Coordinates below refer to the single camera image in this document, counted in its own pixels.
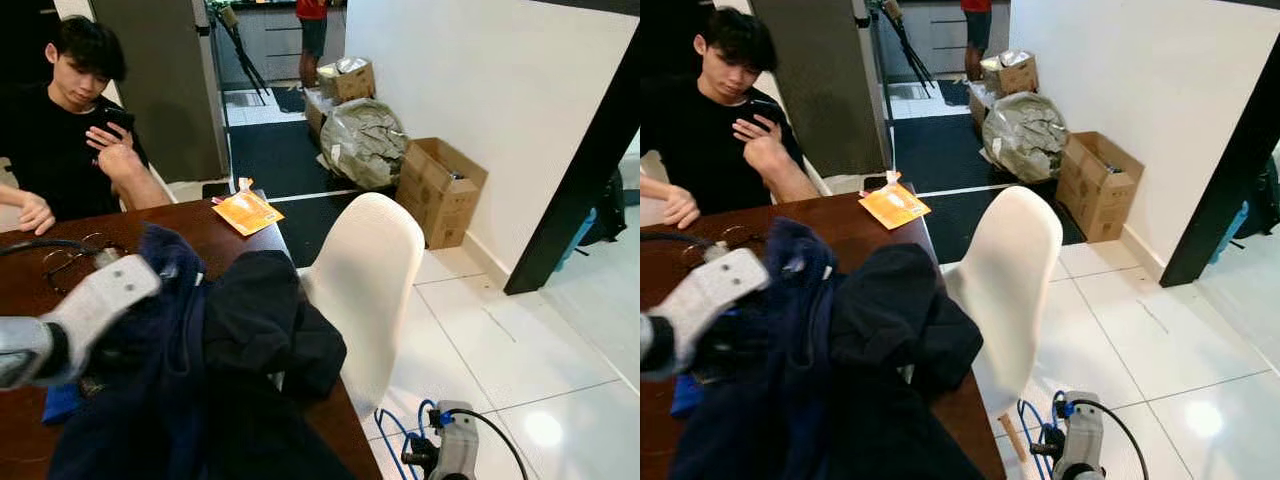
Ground blue plastic hanger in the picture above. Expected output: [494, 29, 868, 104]
[1015, 390, 1069, 480]
[373, 398, 441, 480]

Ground navy blue garment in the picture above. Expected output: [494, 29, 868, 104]
[668, 217, 851, 480]
[45, 222, 216, 480]

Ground plain black garment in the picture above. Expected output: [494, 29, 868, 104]
[828, 243, 986, 480]
[198, 248, 351, 480]

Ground bright blue cloth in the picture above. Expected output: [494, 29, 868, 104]
[41, 383, 83, 423]
[670, 372, 701, 419]

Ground brown wooden table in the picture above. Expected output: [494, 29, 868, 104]
[640, 190, 1009, 480]
[0, 195, 386, 480]

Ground white plastic chair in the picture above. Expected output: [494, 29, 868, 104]
[298, 191, 427, 413]
[942, 185, 1065, 468]

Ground dark blue bag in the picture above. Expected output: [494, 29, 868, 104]
[556, 168, 629, 271]
[1208, 150, 1280, 266]

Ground seated person in black shirt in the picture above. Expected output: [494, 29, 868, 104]
[0, 14, 173, 237]
[640, 8, 833, 231]

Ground orange packet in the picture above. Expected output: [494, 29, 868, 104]
[858, 170, 933, 232]
[211, 177, 286, 238]

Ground black pillar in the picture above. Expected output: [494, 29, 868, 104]
[1158, 35, 1280, 289]
[503, 45, 641, 297]

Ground open brown cardboard box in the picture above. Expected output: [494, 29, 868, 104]
[1056, 130, 1147, 244]
[396, 136, 490, 251]

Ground grey green plastic bag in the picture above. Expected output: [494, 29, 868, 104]
[317, 97, 410, 192]
[980, 91, 1071, 184]

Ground black tripod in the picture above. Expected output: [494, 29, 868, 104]
[872, 0, 941, 96]
[213, 3, 273, 103]

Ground grey kitchen cabinets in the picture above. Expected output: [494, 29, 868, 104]
[210, 0, 346, 89]
[870, 0, 1011, 81]

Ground person in red shirt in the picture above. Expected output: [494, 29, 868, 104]
[962, 0, 999, 83]
[294, 0, 331, 89]

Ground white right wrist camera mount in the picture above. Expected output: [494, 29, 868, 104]
[1055, 390, 1106, 480]
[430, 400, 483, 480]

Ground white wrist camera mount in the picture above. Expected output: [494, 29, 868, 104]
[38, 254, 163, 388]
[430, 400, 483, 480]
[1055, 390, 1106, 480]
[668, 247, 773, 373]

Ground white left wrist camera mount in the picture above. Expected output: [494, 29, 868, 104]
[38, 254, 163, 388]
[668, 247, 773, 373]

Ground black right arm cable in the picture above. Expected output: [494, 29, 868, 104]
[452, 407, 531, 480]
[1075, 397, 1153, 480]

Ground thin frame eyeglasses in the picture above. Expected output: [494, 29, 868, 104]
[690, 225, 771, 271]
[40, 231, 128, 297]

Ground dark left arm cable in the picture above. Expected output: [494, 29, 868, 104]
[640, 231, 716, 251]
[0, 237, 111, 265]

